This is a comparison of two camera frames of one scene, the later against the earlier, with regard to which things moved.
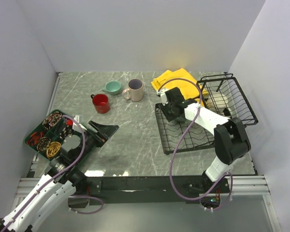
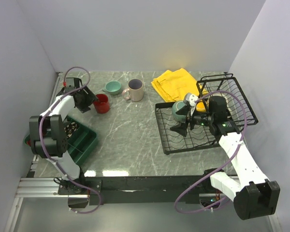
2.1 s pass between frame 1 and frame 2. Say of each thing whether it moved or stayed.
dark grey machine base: stayed
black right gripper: moved
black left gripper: moved
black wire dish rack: stayed
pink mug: stayed
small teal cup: stayed
